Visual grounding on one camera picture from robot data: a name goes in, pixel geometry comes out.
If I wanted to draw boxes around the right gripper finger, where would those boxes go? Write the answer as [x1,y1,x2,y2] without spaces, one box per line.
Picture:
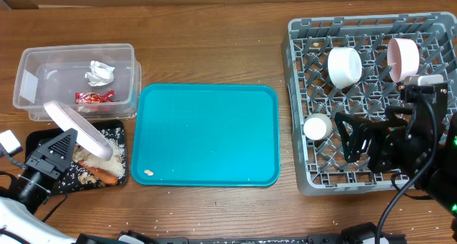
[384,106,413,121]
[334,112,393,162]

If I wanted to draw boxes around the white plate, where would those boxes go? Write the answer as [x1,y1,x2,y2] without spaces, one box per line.
[44,101,113,161]

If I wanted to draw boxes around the small white cup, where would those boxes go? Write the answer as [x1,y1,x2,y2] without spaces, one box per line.
[303,113,333,141]

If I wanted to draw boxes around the red snack wrapper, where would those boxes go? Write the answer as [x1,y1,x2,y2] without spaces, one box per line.
[75,90,116,104]

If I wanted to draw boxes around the orange carrot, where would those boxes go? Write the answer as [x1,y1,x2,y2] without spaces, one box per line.
[79,161,118,185]

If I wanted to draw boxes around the pink white bowl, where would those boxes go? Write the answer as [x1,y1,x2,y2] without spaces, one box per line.
[387,38,420,83]

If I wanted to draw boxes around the white saucer bowl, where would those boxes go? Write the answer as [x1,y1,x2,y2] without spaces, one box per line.
[327,47,362,88]

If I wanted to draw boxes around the white napkin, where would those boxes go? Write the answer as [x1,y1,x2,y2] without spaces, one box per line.
[85,61,115,87]

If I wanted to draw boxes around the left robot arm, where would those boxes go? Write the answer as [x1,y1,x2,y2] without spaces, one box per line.
[1,128,77,243]

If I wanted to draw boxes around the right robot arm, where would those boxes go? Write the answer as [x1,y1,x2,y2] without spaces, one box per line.
[334,83,456,215]

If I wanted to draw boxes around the grey dishwasher rack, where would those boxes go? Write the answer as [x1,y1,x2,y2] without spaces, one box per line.
[281,12,456,196]

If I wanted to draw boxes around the peanut food scraps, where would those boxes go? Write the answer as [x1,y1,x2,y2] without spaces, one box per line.
[72,144,124,178]

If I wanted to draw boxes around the black tray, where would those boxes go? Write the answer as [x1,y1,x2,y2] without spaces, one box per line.
[25,120,129,195]

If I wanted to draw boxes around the clear plastic bin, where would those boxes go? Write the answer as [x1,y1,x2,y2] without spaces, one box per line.
[13,44,141,121]

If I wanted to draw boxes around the stray peanut on tray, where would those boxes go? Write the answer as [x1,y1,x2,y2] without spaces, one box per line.
[144,170,154,176]

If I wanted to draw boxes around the teal serving tray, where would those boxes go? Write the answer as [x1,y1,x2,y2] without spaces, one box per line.
[130,83,281,187]

